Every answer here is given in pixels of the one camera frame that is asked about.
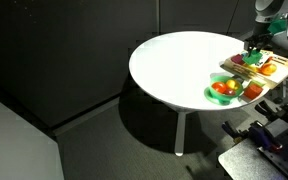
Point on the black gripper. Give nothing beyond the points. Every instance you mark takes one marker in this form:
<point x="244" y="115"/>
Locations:
<point x="258" y="40"/>

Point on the dark green block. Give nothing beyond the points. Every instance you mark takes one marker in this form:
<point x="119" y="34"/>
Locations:
<point x="252" y="59"/>

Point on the magenta block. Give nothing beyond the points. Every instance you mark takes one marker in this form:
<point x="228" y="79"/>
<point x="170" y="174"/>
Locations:
<point x="238" y="59"/>

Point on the lime green block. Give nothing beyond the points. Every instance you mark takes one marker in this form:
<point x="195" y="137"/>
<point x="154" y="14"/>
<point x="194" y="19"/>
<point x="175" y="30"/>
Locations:
<point x="259" y="83"/>

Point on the wooden tray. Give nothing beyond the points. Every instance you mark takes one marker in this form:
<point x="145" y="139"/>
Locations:
<point x="284" y="70"/>

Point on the orange block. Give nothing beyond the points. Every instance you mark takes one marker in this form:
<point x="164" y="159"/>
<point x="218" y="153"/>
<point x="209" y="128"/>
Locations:
<point x="253" y="91"/>

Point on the checkered cube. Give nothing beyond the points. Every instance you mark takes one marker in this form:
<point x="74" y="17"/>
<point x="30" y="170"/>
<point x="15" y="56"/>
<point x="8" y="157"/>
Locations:
<point x="266" y="57"/>

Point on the yellow toy lemon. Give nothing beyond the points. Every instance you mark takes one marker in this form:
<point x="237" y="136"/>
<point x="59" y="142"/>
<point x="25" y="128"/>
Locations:
<point x="252" y="68"/>

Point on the orange toy fruit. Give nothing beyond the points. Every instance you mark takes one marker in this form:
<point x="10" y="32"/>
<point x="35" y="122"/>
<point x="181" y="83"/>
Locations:
<point x="268" y="69"/>

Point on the grey chair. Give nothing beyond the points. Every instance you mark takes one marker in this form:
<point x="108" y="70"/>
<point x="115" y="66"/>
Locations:
<point x="280" y="43"/>

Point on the yellow toy fruit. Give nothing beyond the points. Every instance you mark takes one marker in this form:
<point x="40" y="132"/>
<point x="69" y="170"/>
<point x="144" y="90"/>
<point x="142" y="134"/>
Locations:
<point x="232" y="84"/>

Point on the dark red toy fruit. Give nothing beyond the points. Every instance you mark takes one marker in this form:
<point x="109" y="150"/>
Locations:
<point x="230" y="92"/>

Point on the green plastic bowl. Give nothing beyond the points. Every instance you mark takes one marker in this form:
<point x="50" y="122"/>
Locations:
<point x="222" y="97"/>

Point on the blue black clamp equipment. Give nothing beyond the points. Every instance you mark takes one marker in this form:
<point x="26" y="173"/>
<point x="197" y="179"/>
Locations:
<point x="262" y="135"/>

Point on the white table leg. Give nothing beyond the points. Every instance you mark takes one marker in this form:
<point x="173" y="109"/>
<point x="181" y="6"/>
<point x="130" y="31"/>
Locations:
<point x="180" y="133"/>

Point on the black mounting plate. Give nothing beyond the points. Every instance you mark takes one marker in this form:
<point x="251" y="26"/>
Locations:
<point x="244" y="163"/>

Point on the light grey box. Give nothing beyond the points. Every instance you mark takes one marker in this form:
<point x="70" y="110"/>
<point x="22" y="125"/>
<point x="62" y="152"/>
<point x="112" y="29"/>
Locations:
<point x="17" y="143"/>

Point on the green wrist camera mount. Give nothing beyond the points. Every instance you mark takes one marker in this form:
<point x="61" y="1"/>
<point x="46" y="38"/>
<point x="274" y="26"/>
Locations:
<point x="284" y="24"/>

